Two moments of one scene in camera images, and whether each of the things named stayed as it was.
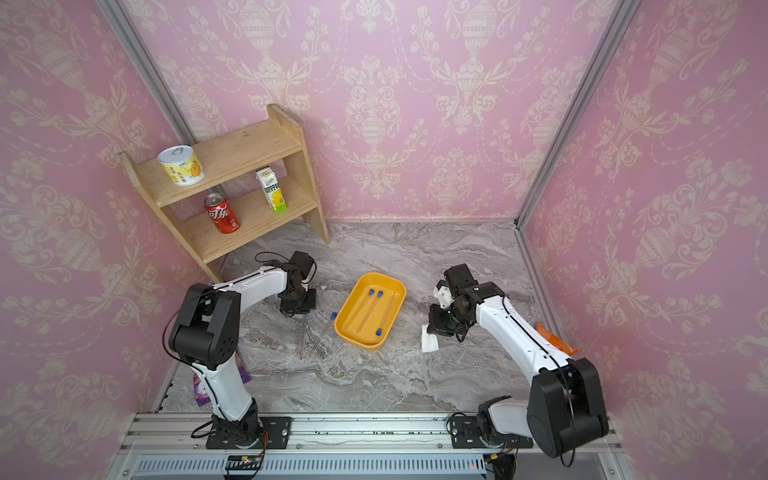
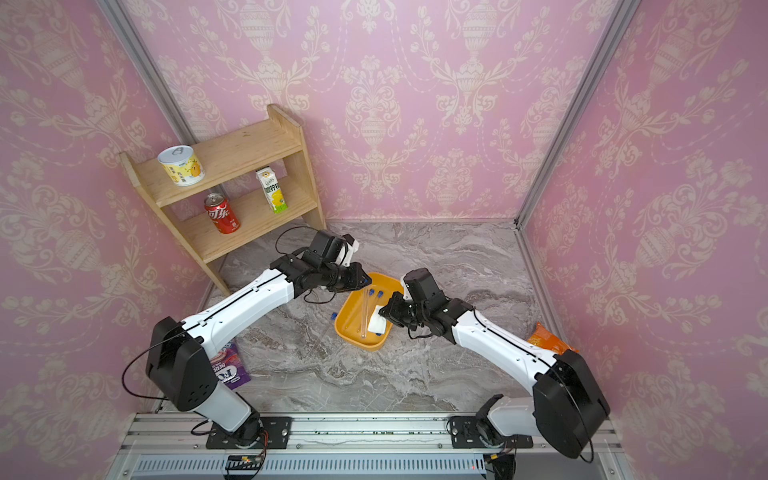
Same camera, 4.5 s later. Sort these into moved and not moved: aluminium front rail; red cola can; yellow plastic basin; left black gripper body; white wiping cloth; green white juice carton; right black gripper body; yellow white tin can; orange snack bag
Moved: left black gripper body; right black gripper body; white wiping cloth
Not moved: orange snack bag; yellow white tin can; aluminium front rail; yellow plastic basin; green white juice carton; red cola can
